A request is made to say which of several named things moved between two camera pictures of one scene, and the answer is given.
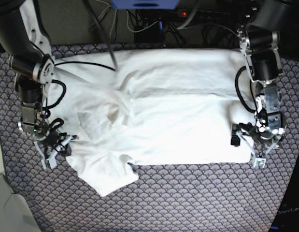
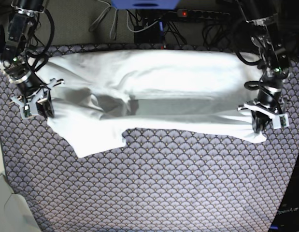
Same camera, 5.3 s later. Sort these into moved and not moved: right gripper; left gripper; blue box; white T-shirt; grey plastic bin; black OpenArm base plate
Moved: white T-shirt; right gripper; left gripper
Not moved: blue box; black OpenArm base plate; grey plastic bin
